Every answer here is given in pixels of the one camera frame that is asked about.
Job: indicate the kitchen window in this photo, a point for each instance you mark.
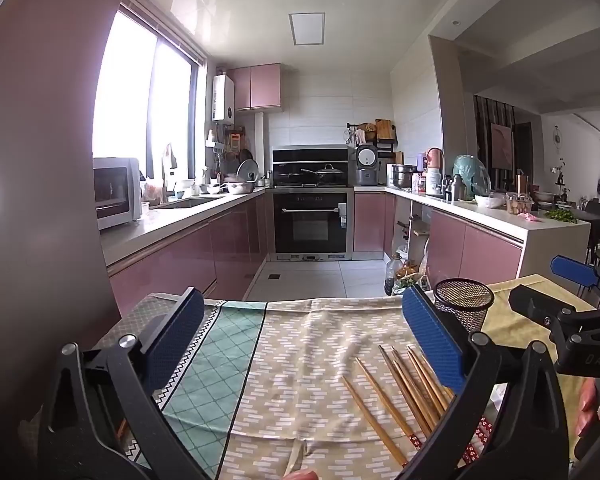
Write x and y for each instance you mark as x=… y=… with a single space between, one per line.
x=130 y=85

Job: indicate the steel thermos bottle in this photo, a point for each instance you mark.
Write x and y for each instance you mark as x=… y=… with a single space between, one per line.
x=457 y=189

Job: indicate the clear plastic container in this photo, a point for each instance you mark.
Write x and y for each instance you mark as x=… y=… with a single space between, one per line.
x=519 y=205

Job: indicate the pink wall cabinet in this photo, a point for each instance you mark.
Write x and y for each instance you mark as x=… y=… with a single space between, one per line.
x=260 y=87

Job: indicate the tall glossy refrigerator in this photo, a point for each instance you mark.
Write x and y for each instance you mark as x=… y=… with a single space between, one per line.
x=25 y=160

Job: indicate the small black frying pan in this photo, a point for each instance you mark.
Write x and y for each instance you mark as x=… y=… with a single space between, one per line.
x=290 y=177

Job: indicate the metal kitchen faucet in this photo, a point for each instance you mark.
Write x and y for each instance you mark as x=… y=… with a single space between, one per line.
x=164 y=185

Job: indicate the square ceiling light panel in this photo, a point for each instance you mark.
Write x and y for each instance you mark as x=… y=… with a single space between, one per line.
x=306 y=29

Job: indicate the purple bottle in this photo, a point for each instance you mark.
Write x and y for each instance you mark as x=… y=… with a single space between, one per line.
x=422 y=162

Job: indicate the pink wrapper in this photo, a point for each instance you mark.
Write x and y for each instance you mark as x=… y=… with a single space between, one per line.
x=530 y=216

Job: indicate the framed wall painting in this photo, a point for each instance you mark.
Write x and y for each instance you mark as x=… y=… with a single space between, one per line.
x=501 y=146

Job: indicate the steel pot lid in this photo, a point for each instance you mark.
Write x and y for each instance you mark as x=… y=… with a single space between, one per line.
x=247 y=170

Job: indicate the beige dash-patterned tablecloth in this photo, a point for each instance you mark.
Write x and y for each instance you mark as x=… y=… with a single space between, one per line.
x=320 y=360

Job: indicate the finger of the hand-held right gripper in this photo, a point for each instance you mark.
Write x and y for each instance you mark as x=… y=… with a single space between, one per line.
x=575 y=270
x=532 y=305

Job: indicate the black wall rack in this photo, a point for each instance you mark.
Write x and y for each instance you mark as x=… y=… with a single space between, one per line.
x=362 y=132

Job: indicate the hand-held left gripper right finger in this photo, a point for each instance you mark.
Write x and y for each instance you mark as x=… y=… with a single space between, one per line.
x=432 y=335

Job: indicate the white plastic container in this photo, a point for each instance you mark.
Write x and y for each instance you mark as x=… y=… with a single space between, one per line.
x=434 y=180

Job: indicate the white bowl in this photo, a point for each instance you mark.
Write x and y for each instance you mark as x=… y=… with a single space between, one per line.
x=487 y=201

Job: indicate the black wok with lid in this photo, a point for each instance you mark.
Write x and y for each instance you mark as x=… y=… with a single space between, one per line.
x=327 y=174

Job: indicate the grey rice cooker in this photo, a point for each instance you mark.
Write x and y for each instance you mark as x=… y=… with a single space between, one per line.
x=366 y=165

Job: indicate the orange hanging grater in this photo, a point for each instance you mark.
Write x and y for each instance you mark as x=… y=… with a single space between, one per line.
x=236 y=144

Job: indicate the wall clock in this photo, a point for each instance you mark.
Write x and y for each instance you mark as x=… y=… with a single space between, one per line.
x=559 y=137

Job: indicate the yellow cloth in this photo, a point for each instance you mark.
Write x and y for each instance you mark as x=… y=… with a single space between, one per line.
x=502 y=325

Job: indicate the white vertical pipe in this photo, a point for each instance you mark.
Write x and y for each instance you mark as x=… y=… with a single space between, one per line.
x=259 y=150

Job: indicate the white microwave oven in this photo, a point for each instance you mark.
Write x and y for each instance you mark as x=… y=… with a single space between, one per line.
x=115 y=192

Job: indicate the bunch of wooden chopsticks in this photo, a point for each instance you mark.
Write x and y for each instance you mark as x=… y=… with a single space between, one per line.
x=416 y=385

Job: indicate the pink kettle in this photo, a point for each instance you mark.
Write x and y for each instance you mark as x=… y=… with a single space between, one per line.
x=434 y=157

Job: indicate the bag of vegetables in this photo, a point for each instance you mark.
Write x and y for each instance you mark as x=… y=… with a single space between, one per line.
x=414 y=276

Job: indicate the steel cooking pot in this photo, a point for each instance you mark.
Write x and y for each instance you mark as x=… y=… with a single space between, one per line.
x=404 y=176

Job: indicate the white water heater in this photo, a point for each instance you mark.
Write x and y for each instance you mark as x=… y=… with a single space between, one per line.
x=223 y=97

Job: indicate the wooden cutting board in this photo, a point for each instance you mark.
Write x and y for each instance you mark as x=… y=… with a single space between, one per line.
x=386 y=130

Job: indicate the teal diamond-patterned cloth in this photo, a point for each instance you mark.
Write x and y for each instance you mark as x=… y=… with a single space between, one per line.
x=215 y=360

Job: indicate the green leafy vegetables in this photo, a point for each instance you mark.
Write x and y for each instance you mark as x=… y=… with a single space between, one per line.
x=561 y=215

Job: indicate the plastic oil bottle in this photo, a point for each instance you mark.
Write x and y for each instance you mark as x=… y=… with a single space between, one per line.
x=393 y=275

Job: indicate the pink peninsula base cabinets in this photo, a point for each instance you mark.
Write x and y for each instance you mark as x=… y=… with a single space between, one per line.
x=480 y=250

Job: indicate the black built-in oven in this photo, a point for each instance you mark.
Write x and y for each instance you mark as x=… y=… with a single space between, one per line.
x=310 y=225

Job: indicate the black dining chair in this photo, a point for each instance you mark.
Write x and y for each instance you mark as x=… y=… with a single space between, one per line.
x=597 y=225

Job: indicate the person's right hand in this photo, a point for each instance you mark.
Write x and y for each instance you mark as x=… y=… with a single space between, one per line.
x=587 y=402

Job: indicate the kitchen sink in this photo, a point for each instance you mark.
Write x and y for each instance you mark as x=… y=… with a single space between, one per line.
x=190 y=202

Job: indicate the black stove hood unit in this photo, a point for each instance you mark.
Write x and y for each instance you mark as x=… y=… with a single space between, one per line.
x=310 y=156

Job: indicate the pink base cabinets with sink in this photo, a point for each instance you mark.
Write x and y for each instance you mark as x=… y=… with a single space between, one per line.
x=190 y=260

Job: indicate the steel basin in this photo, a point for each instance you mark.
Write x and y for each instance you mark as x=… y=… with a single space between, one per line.
x=240 y=188

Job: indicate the person's left hand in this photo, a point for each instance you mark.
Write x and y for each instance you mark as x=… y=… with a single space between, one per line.
x=302 y=475

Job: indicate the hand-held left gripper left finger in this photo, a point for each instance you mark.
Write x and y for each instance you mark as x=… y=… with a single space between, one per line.
x=180 y=330

